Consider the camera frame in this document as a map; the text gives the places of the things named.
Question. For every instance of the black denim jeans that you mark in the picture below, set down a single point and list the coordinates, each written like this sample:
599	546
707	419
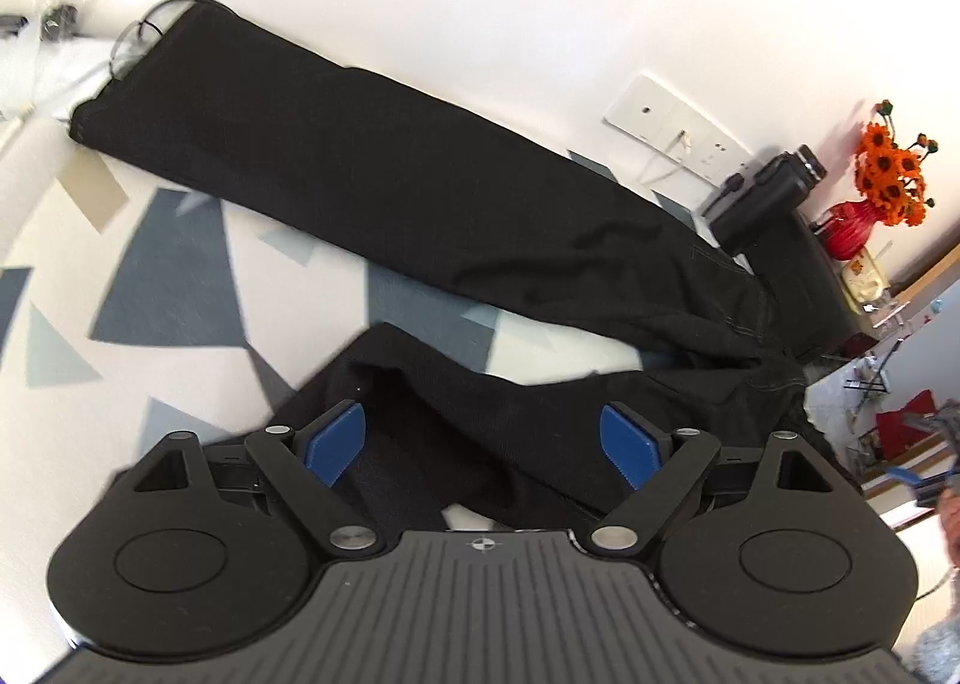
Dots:
447	198

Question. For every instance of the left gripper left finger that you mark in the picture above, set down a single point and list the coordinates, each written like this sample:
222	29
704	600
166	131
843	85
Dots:
304	465

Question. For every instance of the person right hand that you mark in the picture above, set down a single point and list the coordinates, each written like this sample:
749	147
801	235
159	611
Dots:
948	509

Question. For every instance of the white wall socket panel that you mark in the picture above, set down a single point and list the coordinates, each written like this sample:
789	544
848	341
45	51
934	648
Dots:
652	114

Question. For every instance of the black power plug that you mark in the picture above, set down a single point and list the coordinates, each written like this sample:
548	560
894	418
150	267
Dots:
729	188

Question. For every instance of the red vase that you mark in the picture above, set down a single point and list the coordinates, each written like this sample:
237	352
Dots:
845	228

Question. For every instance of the orange artificial flowers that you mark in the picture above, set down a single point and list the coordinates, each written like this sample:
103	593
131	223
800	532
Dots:
889	176

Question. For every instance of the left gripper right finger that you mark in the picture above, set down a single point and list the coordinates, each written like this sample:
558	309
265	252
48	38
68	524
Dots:
665	472

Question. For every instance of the geometric pattern tablecloth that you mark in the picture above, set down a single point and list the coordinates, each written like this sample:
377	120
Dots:
132	306

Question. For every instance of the black thermos bottle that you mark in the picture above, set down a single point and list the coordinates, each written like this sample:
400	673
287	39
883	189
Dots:
776	189

